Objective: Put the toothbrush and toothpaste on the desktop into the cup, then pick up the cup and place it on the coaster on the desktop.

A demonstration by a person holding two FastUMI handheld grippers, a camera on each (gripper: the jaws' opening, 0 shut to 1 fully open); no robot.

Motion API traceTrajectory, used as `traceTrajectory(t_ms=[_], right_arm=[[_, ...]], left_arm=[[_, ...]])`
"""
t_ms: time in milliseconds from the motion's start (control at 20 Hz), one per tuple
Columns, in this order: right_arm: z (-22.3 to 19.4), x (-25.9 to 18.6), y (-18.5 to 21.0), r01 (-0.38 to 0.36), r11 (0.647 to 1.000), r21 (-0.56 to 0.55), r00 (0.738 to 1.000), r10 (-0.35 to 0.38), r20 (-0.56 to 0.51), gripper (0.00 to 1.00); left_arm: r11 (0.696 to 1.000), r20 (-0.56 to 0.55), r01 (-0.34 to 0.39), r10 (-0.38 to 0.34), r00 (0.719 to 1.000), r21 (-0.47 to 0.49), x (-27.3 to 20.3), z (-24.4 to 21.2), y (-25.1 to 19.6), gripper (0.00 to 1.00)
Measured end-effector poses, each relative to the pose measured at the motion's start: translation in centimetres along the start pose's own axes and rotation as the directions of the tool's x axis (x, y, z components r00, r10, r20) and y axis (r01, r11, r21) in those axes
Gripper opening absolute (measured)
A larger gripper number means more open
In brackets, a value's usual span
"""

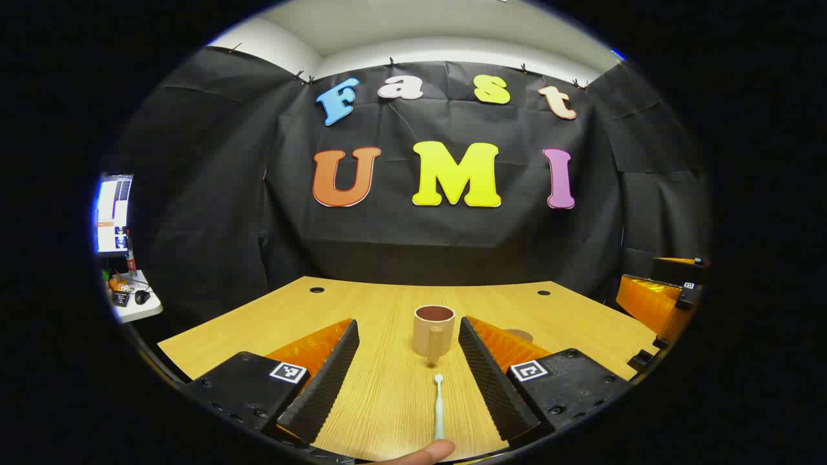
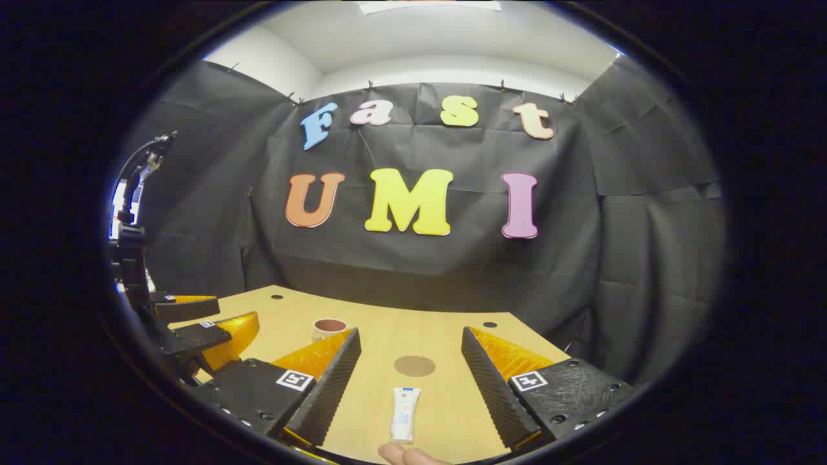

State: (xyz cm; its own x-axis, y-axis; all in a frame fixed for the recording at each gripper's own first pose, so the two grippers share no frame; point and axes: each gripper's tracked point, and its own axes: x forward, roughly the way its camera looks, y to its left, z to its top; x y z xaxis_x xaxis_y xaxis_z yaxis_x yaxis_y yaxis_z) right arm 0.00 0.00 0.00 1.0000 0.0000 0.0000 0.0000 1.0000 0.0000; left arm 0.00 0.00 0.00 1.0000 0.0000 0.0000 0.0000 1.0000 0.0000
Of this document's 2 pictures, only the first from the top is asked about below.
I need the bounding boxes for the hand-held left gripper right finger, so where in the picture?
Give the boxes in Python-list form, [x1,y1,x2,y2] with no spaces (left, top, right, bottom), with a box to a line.
[457,315,633,451]

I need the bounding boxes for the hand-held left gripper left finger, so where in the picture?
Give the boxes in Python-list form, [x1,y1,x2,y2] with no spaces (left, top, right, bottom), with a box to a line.
[184,318,361,450]

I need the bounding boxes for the pale mint toothbrush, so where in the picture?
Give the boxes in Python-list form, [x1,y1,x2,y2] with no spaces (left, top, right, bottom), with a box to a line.
[433,373,446,441]

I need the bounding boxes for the beige cup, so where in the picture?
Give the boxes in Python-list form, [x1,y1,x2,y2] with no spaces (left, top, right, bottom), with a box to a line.
[413,305,456,366]

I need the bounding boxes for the wooden desktop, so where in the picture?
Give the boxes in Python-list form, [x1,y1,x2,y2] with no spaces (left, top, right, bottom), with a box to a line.
[157,276,660,462]

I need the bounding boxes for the black backdrop cloth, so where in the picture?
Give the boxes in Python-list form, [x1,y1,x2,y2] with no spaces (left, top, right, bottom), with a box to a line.
[107,46,711,343]

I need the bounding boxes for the white side table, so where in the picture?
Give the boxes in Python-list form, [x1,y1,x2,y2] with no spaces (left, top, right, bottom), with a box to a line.
[103,268,164,324]

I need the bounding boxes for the computer monitor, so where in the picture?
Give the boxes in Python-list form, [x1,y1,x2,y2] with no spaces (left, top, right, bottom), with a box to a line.
[96,173,134,256]

